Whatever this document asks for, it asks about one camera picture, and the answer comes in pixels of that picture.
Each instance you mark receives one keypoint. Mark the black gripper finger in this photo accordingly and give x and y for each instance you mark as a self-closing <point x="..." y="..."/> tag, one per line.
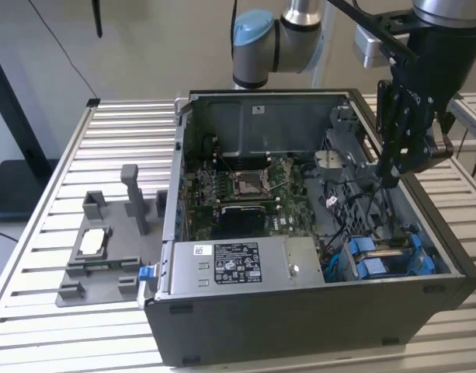
<point x="386" y="147"/>
<point x="404" y="128"/>

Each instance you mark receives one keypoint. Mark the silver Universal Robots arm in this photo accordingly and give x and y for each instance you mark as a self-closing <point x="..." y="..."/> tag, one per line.
<point x="261" y="50"/>

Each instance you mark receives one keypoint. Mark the grey disk bay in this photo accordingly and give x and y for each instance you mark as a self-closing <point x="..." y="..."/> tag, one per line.
<point x="428" y="248"/>

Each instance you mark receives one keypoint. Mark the installed blue disk carrier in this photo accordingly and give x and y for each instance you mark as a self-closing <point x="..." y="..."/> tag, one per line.
<point x="371" y="269"/>

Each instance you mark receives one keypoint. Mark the green motherboard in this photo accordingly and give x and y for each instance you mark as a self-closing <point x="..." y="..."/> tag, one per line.
<point x="292" y="217"/>

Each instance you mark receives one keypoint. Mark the CPU socket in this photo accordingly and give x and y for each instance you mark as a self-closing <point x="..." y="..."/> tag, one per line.
<point x="248" y="182"/>

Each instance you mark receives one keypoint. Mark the black graphics card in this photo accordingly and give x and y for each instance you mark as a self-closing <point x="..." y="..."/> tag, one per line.
<point x="241" y="219"/>

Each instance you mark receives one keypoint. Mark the black open PC case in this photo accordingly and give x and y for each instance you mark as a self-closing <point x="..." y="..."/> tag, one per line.
<point x="284" y="326"/>

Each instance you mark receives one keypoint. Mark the silver power supply unit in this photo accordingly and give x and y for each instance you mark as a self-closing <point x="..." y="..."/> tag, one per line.
<point x="191" y="272"/>

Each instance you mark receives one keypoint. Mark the blue case latch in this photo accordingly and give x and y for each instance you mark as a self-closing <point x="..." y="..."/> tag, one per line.
<point x="146" y="273"/>

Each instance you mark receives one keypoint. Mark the black table corner cap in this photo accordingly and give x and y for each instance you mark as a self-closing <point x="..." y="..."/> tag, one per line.
<point x="92" y="103"/>

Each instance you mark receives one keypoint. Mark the grey parts rack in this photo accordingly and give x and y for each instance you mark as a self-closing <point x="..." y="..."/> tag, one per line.
<point x="117" y="283"/>

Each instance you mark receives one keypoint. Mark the silver CPU chip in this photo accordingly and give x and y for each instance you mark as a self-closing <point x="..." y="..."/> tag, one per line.
<point x="91" y="241"/>

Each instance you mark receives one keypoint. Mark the black hanging antenna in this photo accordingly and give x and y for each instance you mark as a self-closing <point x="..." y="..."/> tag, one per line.
<point x="97" y="19"/>

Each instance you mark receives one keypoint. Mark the black monitor stand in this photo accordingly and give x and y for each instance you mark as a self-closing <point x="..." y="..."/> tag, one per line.
<point x="16" y="186"/>

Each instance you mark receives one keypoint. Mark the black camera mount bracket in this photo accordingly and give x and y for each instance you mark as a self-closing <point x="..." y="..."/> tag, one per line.
<point x="377" y="29"/>

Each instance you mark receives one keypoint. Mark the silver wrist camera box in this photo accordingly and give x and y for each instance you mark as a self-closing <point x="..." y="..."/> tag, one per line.
<point x="367" y="46"/>

